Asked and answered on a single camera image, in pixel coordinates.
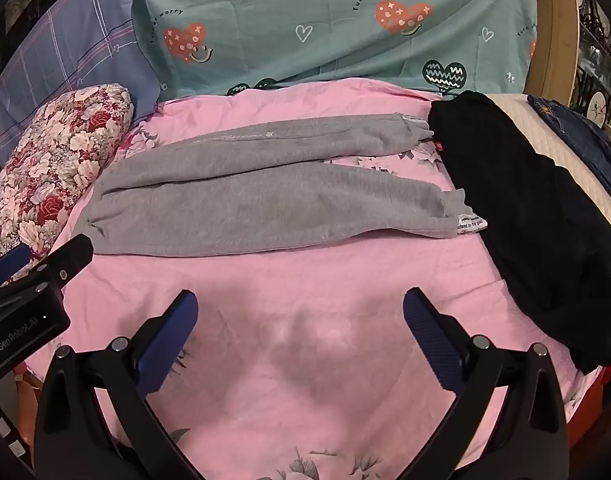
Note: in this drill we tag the pink floral bed sheet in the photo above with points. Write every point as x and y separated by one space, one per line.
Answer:
305 310

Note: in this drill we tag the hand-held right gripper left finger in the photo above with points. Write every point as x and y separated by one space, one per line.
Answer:
166 340

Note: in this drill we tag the red floral pillow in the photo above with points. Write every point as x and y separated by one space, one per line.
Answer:
50 175

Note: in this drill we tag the blue denim jeans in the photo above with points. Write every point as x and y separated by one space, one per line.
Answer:
583 135

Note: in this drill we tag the glass display cabinet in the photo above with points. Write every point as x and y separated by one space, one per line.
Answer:
603 75

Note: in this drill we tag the black garment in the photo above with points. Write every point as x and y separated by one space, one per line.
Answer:
525 210

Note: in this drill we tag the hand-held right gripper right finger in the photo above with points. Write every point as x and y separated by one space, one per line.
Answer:
435 340

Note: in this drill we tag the blue plaid pillow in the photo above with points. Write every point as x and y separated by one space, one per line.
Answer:
65 75

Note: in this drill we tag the grey knitted sweater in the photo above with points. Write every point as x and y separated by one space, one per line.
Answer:
265 195

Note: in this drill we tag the teal heart print quilt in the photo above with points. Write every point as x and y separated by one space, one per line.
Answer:
310 35

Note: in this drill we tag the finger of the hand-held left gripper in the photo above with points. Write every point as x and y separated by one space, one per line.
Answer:
7 266
70 260

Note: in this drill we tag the wooden headboard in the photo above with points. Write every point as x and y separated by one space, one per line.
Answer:
550 35

